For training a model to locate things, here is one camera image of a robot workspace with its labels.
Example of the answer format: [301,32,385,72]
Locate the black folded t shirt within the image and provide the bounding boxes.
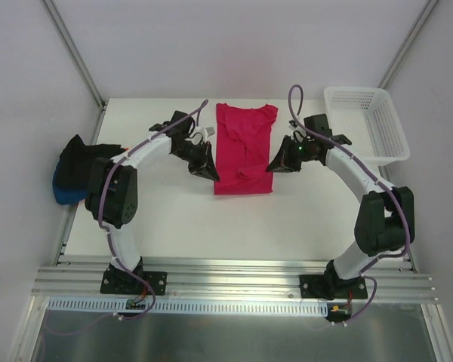
[53,134,125,190]

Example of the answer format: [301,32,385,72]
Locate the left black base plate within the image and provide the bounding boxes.
[100,266,168,296]

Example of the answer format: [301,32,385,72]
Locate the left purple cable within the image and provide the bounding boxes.
[43,100,209,336]

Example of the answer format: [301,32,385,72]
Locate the purple cable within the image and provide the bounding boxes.
[43,100,209,336]
[288,84,412,329]

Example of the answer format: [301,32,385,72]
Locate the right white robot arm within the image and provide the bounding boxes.
[267,114,414,299]

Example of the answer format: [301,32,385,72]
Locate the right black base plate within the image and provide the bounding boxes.
[299,274,368,301]

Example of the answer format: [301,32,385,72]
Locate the pink t shirt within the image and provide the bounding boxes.
[214,103,278,196]

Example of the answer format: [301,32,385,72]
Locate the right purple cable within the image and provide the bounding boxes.
[288,84,412,329]

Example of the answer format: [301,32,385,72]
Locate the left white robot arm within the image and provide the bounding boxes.
[85,109,220,293]

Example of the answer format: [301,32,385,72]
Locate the white plastic basket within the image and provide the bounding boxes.
[324,87,411,167]

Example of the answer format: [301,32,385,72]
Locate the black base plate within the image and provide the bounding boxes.
[100,266,168,296]
[299,274,368,301]

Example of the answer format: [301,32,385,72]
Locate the white slotted cable duct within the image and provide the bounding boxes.
[47,297,328,318]

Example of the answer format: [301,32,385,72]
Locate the aluminium mounting rail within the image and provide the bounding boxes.
[32,255,441,304]

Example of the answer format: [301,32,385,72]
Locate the blue folded t shirt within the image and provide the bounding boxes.
[52,160,91,205]

